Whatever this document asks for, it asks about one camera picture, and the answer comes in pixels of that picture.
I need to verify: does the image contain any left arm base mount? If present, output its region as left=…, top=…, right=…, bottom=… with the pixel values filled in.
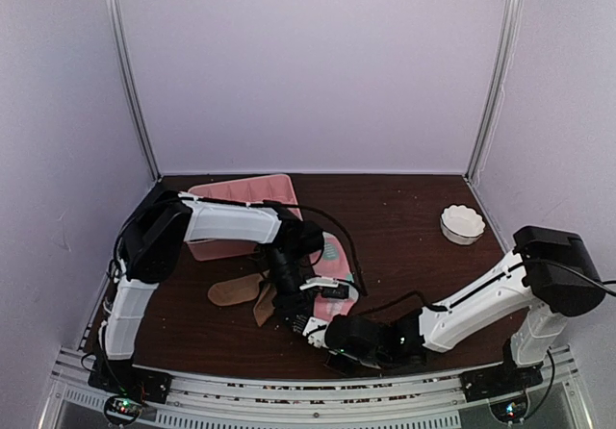
left=88, top=367, right=172, bottom=426

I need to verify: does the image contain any pink divided organizer tray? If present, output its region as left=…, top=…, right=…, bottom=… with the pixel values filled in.
left=188, top=174, right=297, bottom=262

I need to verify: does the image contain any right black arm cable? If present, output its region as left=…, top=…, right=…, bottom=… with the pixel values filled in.
left=358, top=255, right=616, bottom=319

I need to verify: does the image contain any right aluminium frame post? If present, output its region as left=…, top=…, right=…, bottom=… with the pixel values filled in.
left=465, top=0, right=522, bottom=184

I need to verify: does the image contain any aluminium frame post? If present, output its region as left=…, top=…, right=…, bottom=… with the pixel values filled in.
left=465, top=0, right=522, bottom=184
left=105, top=0, right=161, bottom=181

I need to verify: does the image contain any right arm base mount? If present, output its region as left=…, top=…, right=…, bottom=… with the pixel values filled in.
left=460, top=364, right=543, bottom=425

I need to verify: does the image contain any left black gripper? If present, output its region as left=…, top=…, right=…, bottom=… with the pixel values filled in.
left=262, top=244, right=315, bottom=338

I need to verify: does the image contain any tan ribbed sock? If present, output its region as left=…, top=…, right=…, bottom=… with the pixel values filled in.
left=207, top=273, right=276, bottom=327

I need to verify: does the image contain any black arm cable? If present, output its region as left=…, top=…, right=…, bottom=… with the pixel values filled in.
left=358, top=255, right=616, bottom=319
left=262, top=202, right=370, bottom=298

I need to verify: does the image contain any pink patterned sock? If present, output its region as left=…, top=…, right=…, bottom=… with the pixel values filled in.
left=309, top=232, right=359, bottom=321

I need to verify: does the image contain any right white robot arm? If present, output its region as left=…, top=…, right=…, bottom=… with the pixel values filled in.
left=309, top=226, right=613, bottom=392

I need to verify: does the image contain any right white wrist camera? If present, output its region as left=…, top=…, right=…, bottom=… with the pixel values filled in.
left=292, top=315, right=329, bottom=348

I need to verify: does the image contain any white scalloped bowl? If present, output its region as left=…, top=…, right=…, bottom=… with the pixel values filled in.
left=440, top=205, right=486, bottom=246

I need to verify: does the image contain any left aluminium frame post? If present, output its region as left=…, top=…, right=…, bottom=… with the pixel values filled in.
left=105, top=0, right=161, bottom=181

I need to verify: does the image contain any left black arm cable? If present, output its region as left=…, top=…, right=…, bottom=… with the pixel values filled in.
left=262, top=202, right=370, bottom=298

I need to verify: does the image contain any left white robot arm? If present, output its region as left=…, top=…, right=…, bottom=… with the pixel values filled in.
left=99, top=192, right=324, bottom=394

